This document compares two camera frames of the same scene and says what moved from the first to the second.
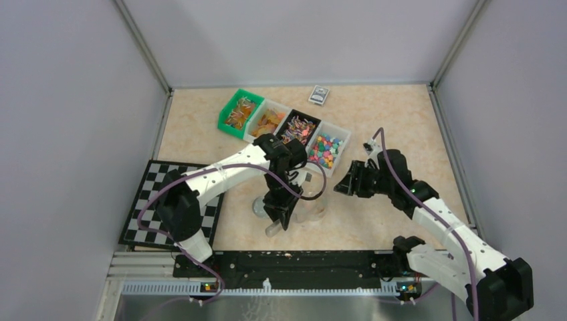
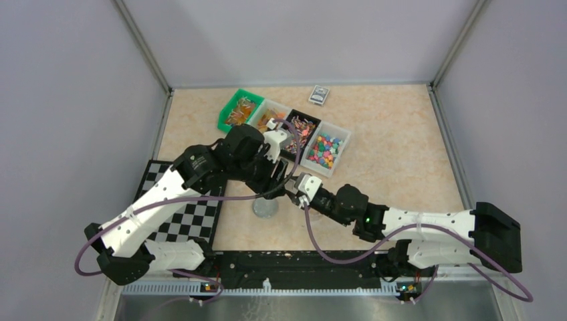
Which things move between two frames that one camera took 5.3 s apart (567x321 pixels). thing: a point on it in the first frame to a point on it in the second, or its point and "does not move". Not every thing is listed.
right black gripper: [352, 182] to [297, 199]
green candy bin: [233, 116] does not move
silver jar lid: [258, 208] does not move
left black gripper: [281, 208] to [269, 184]
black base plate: [291, 269] does not move
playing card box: [318, 95] does not move
